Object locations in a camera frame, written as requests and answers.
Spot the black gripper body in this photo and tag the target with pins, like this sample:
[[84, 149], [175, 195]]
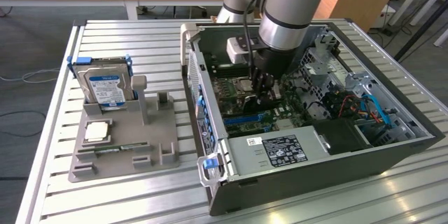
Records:
[[272, 62]]

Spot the green graphics card black fan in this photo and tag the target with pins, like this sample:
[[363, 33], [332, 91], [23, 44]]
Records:
[[253, 107]]

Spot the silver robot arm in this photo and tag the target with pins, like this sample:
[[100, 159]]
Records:
[[293, 11]]

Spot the metal CPU socket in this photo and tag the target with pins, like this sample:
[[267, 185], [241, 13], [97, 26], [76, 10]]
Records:
[[237, 90]]

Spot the green motherboard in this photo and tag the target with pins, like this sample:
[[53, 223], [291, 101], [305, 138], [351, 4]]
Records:
[[291, 108]]

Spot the silver chipset heatsink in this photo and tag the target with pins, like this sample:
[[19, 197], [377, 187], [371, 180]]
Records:
[[288, 124]]

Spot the short black expansion slot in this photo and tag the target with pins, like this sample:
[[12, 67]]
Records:
[[247, 130]]

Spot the metal disk bay cage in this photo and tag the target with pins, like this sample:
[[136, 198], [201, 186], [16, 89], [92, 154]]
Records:
[[320, 77]]

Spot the grey power supply unit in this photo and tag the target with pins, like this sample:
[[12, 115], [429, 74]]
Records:
[[244, 155]]

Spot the black fan shroud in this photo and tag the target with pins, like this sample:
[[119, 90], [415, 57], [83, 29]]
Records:
[[339, 134]]

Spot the blue case latch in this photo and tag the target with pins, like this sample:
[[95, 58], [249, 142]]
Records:
[[209, 163]]

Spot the dark open PC case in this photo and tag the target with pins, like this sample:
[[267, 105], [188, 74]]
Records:
[[315, 182]]

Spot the grey parts rack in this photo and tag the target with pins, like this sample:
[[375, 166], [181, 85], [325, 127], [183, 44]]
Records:
[[151, 134]]

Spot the white box red dot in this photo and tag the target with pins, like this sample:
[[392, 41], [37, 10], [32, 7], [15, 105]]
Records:
[[387, 16]]

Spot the hard disk blue carrier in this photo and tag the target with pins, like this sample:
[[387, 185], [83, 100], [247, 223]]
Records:
[[104, 87]]

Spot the black table leg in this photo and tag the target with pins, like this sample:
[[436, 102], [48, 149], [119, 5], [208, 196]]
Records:
[[421, 30]]

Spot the silver spare CPU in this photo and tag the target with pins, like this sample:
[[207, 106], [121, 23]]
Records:
[[96, 131]]

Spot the green spare RAM stick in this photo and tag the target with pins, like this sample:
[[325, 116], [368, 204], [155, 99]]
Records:
[[104, 149]]

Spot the white table frame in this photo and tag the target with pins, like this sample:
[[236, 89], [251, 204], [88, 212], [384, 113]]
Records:
[[440, 33]]

